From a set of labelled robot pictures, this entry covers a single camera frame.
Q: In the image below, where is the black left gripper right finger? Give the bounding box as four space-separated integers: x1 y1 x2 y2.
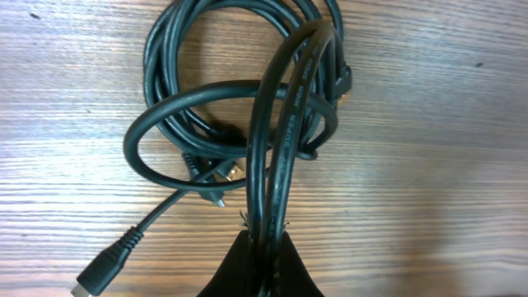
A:
274 232 323 297

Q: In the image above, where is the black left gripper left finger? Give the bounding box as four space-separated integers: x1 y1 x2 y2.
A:
197 230 252 297

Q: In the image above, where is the thick black HDMI cable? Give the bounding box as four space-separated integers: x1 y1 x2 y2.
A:
122 18 354 297

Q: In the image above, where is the thin black USB cable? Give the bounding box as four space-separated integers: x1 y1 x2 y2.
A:
70 0 346 297

